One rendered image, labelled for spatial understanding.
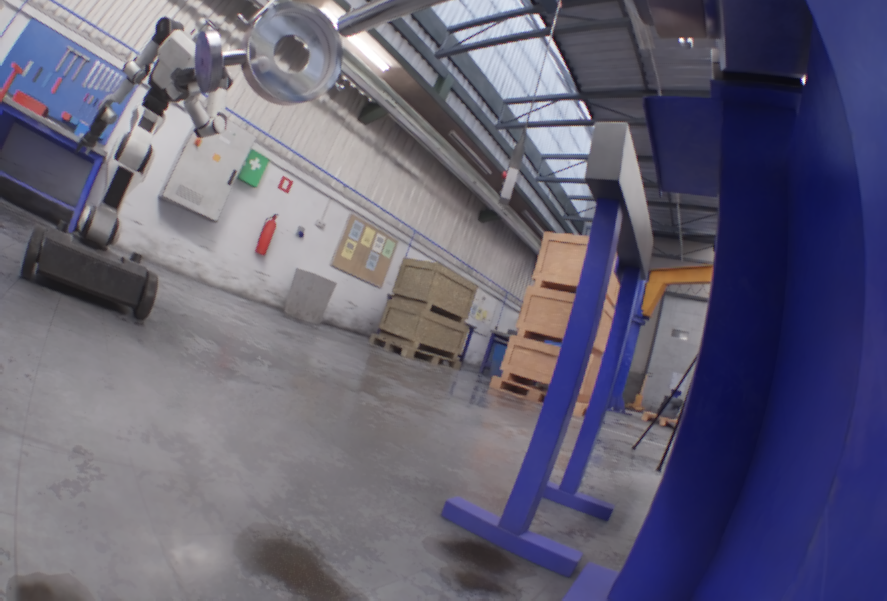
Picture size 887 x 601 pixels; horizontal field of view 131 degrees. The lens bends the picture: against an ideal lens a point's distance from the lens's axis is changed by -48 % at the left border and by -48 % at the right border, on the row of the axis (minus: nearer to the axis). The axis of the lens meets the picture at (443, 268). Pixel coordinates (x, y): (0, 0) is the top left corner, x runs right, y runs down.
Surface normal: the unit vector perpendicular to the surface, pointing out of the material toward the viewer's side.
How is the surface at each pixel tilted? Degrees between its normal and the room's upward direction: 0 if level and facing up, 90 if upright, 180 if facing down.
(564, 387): 90
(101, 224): 93
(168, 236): 90
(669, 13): 168
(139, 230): 90
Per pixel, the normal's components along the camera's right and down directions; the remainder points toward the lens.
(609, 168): -0.54, -0.32
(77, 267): 0.81, 0.16
